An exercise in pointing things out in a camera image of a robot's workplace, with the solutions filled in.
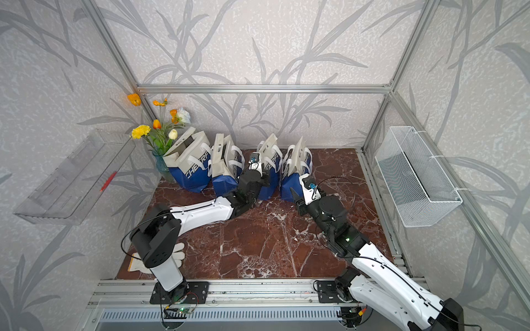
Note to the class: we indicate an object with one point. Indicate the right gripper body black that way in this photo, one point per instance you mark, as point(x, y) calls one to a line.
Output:
point(315, 212)

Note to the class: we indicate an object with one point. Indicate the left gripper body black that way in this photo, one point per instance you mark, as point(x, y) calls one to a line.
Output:
point(261, 182)

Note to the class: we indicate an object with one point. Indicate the takeout bag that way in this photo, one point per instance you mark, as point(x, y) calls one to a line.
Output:
point(227, 163)
point(299, 162)
point(272, 159)
point(189, 160)

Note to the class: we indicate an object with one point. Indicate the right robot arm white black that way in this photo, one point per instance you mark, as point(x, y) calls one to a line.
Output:
point(372, 279)

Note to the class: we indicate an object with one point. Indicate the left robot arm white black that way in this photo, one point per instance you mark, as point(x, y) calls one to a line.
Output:
point(155, 238)

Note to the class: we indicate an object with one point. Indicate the blue glass vase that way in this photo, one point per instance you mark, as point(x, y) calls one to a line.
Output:
point(163, 168)

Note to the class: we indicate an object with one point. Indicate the artificial flower bouquet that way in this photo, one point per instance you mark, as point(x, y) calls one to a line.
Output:
point(161, 135)

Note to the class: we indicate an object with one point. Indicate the right circuit board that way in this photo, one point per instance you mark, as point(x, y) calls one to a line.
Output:
point(353, 317)

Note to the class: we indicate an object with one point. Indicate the circuit board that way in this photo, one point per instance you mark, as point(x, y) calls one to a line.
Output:
point(178, 313)
point(353, 317)

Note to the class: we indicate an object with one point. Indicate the white work glove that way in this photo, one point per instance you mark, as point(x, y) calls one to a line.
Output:
point(136, 265)

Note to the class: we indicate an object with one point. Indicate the left circuit board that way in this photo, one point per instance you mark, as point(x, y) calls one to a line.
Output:
point(178, 313)

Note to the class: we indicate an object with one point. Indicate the red item on shelf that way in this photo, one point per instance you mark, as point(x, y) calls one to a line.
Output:
point(108, 181)

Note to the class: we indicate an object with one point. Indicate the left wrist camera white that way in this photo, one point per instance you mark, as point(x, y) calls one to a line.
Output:
point(255, 162)

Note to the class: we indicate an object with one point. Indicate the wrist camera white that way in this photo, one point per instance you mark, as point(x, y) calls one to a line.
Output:
point(255, 162)
point(309, 189)

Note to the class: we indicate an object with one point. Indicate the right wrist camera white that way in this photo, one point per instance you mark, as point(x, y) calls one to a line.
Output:
point(309, 189)

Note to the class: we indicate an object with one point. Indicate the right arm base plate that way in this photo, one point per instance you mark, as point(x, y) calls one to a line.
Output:
point(327, 292)

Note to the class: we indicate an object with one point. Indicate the white wire basket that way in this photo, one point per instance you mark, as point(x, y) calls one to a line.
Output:
point(422, 192)

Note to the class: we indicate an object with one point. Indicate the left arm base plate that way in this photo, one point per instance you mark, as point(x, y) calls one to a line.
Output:
point(193, 292)

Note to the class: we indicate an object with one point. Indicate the aluminium frame bar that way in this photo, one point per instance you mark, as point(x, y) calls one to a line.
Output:
point(262, 89)

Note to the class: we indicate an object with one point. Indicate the aluminium front rail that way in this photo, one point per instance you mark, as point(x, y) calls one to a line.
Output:
point(220, 293)

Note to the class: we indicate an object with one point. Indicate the clear plastic wall shelf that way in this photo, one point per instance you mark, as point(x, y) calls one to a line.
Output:
point(68, 195)

